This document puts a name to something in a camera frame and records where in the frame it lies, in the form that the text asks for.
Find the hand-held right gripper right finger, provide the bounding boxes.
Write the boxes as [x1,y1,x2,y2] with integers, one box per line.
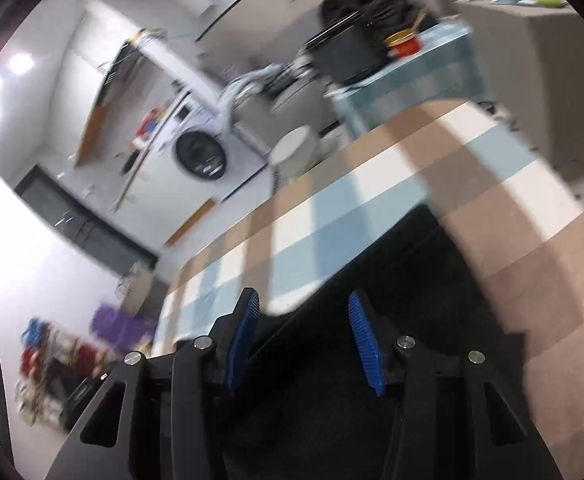
[348,291,565,480]

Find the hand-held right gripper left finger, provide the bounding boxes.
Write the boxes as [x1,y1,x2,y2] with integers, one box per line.
[47,287,261,480]

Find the black knit sweater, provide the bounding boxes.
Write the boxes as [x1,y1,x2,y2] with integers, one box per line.
[207,205,528,480]

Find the pile of black clothes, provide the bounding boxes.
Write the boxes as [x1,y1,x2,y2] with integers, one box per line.
[319,0,440,36]

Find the woven laundry basket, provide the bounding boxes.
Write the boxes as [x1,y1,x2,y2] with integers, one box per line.
[116,264,169,313]

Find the purple bag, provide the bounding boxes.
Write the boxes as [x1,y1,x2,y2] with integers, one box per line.
[91,304,159,357]

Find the white washing machine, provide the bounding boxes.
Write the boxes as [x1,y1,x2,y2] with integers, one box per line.
[142,92,268,201]

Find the metal shoe rack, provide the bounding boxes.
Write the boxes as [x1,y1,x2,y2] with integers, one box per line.
[14,317,120,433]

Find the round white stool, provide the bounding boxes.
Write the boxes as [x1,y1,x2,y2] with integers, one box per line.
[268,126,319,177]

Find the dark glass door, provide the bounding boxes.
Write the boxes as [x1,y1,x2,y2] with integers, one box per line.
[14,166,159,277]

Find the red storage container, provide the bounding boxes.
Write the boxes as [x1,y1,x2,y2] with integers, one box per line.
[139,110,165,138]

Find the grey sofa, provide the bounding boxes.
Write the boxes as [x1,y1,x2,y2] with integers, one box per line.
[232,60,343,166]

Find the light grey blanket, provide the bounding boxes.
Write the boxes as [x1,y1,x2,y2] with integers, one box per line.
[218,66,285,128]

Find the teal checked side table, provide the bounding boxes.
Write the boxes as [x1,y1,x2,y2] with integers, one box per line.
[329,22,485,138]

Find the black electric cooker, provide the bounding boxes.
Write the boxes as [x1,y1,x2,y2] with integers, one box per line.
[299,22,390,87]

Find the white upper kitchen cabinets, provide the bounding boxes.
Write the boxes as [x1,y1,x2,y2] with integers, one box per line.
[72,10,148,171]

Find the steel range hood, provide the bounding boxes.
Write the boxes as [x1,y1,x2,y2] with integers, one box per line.
[92,40,145,111]

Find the red bowl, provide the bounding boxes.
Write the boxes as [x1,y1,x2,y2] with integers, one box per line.
[384,30,424,59]

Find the beige cabinet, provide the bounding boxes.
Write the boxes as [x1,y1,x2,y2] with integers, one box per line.
[451,0,584,183]

